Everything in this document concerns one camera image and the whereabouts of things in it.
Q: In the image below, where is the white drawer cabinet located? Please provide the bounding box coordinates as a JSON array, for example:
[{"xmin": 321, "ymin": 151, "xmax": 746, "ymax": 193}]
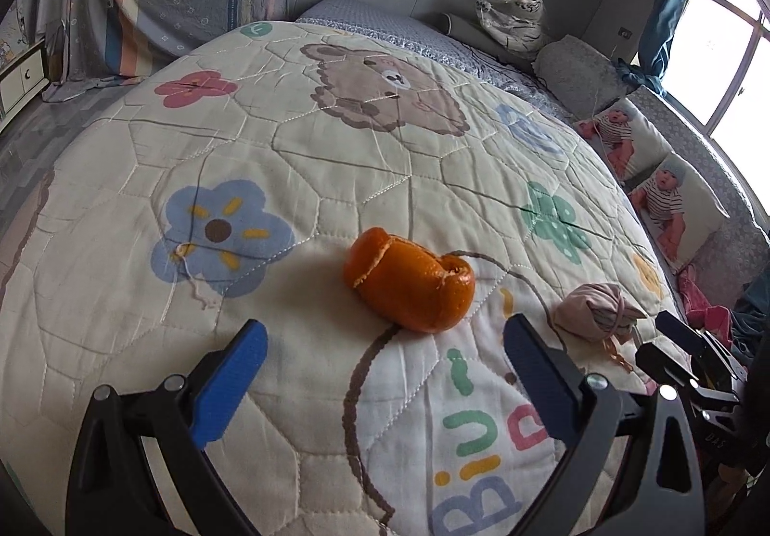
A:
[{"xmin": 1, "ymin": 41, "xmax": 50, "ymax": 120}]

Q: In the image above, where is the left blue curtain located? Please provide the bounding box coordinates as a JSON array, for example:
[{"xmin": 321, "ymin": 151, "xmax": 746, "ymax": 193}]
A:
[{"xmin": 614, "ymin": 0, "xmax": 688, "ymax": 97}]

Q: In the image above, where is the baby print pillow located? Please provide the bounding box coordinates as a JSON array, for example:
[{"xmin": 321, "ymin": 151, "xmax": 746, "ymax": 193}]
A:
[
  {"xmin": 629, "ymin": 153, "xmax": 730, "ymax": 273},
  {"xmin": 573, "ymin": 97, "xmax": 672, "ymax": 183}
]

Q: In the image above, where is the left baby print pillow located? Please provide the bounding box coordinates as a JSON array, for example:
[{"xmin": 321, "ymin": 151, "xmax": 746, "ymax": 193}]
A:
[{"xmin": 573, "ymin": 97, "xmax": 672, "ymax": 183}]

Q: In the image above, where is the pink face mask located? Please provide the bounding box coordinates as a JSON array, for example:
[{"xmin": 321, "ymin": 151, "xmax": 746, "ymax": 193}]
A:
[{"xmin": 552, "ymin": 283, "xmax": 646, "ymax": 373}]

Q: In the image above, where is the window with metal frame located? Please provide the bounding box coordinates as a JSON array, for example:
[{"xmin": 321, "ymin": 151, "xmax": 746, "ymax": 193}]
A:
[{"xmin": 664, "ymin": 0, "xmax": 769, "ymax": 206}]

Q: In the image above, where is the right baby print pillow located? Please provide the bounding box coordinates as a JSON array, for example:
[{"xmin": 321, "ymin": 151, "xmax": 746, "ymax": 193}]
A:
[{"xmin": 629, "ymin": 153, "xmax": 730, "ymax": 273}]

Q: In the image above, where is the grey bolster pillow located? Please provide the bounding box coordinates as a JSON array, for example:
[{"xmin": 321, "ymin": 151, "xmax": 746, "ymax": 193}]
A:
[{"xmin": 436, "ymin": 12, "xmax": 532, "ymax": 72}]

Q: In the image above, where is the orange peel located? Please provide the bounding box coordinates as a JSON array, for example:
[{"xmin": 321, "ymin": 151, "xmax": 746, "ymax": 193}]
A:
[{"xmin": 342, "ymin": 227, "xmax": 475, "ymax": 334}]

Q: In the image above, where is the cartoon patterned quilt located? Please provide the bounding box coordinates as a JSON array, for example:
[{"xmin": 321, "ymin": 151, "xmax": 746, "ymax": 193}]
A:
[{"xmin": 1, "ymin": 23, "xmax": 677, "ymax": 535}]

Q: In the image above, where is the white tiger plush toy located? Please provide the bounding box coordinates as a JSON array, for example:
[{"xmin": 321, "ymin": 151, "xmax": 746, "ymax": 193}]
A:
[{"xmin": 476, "ymin": 0, "xmax": 547, "ymax": 55}]

